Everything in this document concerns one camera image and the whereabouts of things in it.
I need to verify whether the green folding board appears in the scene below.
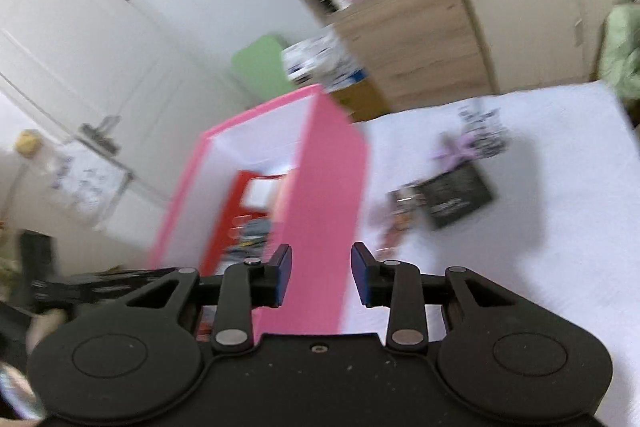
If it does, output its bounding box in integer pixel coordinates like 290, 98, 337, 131
230, 34, 297, 108

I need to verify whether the black gift box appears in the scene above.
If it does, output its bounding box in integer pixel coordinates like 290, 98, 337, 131
416, 158, 499, 231

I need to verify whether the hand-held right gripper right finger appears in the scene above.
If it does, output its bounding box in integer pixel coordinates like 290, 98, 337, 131
351, 242, 517, 354

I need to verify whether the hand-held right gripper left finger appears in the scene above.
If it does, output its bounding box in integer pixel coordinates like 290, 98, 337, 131
125, 243, 293, 356

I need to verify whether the white tissue pack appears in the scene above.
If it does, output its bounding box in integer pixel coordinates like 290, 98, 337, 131
281, 26, 367, 88

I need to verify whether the brown cardboard box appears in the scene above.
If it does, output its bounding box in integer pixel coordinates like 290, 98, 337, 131
325, 76, 397, 124

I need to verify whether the small brown packet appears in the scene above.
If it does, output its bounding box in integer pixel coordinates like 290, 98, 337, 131
386, 186, 427, 234

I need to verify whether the green garment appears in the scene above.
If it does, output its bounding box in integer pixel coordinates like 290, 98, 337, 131
596, 0, 640, 128

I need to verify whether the mattress with patterned sheet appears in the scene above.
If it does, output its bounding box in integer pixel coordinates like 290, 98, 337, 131
340, 81, 640, 427

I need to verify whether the pink cardboard box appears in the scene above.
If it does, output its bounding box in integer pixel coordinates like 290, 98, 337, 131
147, 83, 372, 339

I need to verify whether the yellow round object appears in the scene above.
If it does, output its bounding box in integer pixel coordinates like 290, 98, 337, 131
14, 129, 44, 158

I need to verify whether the white door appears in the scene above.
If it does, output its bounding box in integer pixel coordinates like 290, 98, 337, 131
0, 0, 253, 230

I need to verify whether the wooden shelf unit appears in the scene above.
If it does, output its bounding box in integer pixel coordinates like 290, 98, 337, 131
215, 0, 502, 114

